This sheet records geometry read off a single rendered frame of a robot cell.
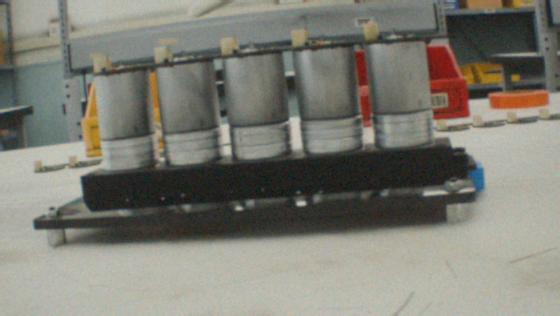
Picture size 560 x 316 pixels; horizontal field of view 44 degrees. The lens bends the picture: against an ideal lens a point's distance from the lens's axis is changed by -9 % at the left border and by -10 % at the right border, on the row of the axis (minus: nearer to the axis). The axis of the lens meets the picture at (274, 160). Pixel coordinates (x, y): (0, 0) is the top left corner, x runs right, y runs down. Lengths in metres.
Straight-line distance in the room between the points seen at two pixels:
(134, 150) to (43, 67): 4.62
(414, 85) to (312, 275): 0.10
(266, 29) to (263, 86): 2.28
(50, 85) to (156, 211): 4.64
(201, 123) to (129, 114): 0.03
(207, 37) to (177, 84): 2.28
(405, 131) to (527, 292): 0.12
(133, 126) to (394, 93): 0.10
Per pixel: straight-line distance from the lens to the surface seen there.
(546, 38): 2.78
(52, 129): 4.92
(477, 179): 0.29
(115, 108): 0.31
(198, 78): 0.30
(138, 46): 2.61
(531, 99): 0.65
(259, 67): 0.29
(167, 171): 0.30
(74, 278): 0.23
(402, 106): 0.28
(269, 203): 0.26
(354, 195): 0.26
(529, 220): 0.25
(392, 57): 0.28
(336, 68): 0.28
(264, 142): 0.29
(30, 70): 4.95
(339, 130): 0.29
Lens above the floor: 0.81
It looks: 7 degrees down
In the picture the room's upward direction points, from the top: 6 degrees counter-clockwise
